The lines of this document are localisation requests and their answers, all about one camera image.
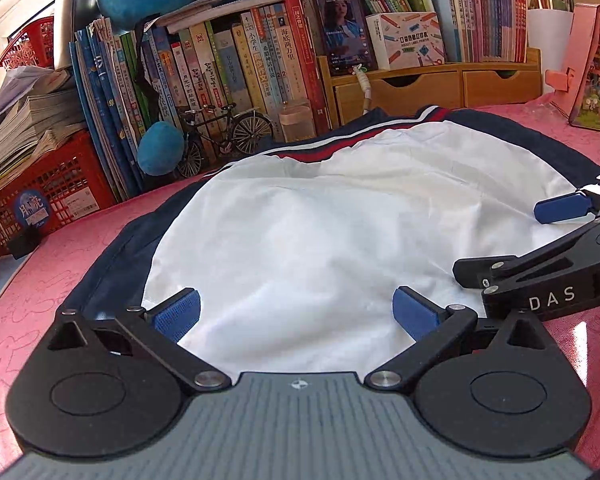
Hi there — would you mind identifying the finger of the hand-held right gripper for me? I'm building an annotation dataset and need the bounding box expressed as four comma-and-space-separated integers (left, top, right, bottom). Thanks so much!
534, 172, 600, 225
452, 217, 600, 291

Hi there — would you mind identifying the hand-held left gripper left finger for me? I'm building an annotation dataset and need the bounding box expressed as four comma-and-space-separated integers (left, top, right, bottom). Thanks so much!
46, 287, 233, 392

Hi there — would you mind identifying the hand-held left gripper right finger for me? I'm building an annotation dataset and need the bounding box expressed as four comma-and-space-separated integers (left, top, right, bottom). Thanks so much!
366, 286, 551, 391

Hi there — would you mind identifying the navy and white jacket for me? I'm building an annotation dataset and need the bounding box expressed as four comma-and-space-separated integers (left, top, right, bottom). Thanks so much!
65, 105, 600, 376

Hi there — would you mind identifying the pink printed mat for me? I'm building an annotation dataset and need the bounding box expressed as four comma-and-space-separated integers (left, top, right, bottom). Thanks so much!
0, 100, 600, 480

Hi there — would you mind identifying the pink toy house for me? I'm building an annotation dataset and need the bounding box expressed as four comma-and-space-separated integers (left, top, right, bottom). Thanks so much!
545, 3, 600, 134

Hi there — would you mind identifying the white paper cylinder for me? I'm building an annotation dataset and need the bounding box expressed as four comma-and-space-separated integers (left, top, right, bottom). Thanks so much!
526, 7, 576, 96

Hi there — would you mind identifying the red plastic crate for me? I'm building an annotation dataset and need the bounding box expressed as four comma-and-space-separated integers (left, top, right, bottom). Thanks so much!
0, 130, 118, 256

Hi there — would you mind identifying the small black box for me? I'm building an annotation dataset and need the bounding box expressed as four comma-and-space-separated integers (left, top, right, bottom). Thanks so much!
6, 227, 41, 260

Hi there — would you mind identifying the wooden desk organizer with drawers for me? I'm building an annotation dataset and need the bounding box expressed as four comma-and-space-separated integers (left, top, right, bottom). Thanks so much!
317, 47, 543, 128

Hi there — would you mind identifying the blue bordered notebook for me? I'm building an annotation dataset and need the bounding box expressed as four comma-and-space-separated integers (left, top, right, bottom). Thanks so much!
0, 252, 33, 321

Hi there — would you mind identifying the black model bicycle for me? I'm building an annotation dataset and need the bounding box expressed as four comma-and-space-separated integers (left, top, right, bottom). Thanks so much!
176, 104, 275, 178

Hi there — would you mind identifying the row of books on organizer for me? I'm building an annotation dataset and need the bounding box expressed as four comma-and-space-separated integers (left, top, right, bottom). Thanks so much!
282, 0, 531, 66

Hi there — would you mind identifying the clear plastic jar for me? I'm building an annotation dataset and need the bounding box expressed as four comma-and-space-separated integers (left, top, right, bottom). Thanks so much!
279, 102, 316, 143

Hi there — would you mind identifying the white pencil-print box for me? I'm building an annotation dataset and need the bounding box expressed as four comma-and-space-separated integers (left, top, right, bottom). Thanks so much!
365, 11, 446, 72

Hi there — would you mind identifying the stack of paper booklets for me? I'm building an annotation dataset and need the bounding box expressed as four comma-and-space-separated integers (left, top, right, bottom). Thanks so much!
0, 67, 88, 186

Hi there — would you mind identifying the row of tall books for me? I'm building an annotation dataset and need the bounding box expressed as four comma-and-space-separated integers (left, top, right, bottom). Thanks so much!
69, 0, 331, 203

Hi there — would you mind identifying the black smartphone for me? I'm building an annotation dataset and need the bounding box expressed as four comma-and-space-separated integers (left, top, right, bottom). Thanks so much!
311, 0, 378, 77

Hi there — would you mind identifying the red mesh basket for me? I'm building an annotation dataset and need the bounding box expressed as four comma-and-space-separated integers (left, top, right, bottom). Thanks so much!
0, 16, 56, 68

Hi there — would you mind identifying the grey curved panel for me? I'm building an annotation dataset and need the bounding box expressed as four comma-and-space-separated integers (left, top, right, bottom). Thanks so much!
54, 0, 101, 68

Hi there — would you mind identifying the white charging cable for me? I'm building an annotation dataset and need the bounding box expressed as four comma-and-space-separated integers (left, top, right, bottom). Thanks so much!
350, 65, 373, 116

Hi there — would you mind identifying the black strap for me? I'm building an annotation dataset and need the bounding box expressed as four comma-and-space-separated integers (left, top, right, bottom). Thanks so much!
132, 22, 156, 126

